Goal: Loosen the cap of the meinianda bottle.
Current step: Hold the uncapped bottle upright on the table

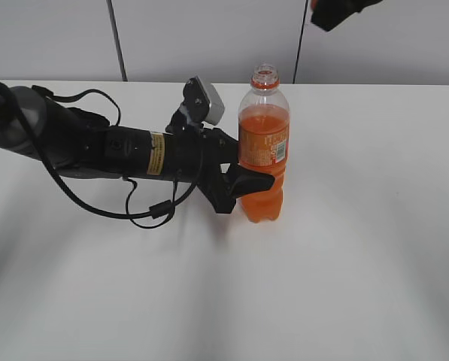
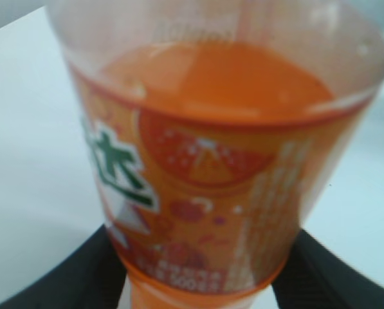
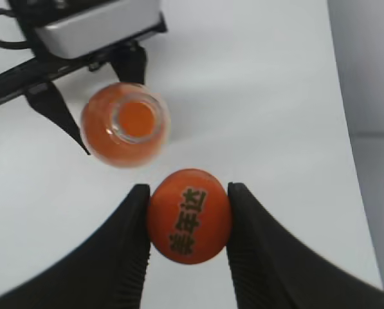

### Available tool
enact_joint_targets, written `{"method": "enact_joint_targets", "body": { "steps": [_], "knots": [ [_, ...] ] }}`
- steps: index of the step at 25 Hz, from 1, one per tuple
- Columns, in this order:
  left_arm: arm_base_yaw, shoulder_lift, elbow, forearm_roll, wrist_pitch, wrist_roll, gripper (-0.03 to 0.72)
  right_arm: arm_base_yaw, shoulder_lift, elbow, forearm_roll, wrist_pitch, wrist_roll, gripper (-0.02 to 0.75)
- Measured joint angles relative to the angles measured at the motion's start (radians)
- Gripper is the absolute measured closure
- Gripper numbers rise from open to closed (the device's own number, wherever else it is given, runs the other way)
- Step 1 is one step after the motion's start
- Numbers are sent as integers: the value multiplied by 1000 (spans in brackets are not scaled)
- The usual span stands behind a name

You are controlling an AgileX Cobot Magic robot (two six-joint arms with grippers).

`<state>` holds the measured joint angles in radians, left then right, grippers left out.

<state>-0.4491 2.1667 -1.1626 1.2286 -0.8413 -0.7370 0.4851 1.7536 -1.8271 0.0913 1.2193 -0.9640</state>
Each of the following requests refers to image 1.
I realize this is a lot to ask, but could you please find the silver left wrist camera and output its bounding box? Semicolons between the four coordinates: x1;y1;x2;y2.
180;76;225;126

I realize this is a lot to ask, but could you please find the orange soda plastic bottle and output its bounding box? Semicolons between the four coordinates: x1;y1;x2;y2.
238;63;290;223

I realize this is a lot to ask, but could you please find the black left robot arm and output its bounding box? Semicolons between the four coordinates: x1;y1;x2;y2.
0;77;275;214

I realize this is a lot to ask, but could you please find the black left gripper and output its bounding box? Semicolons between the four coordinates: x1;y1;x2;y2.
162;110;275;214

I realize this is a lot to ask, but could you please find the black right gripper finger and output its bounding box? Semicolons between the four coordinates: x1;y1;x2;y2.
311;0;381;32

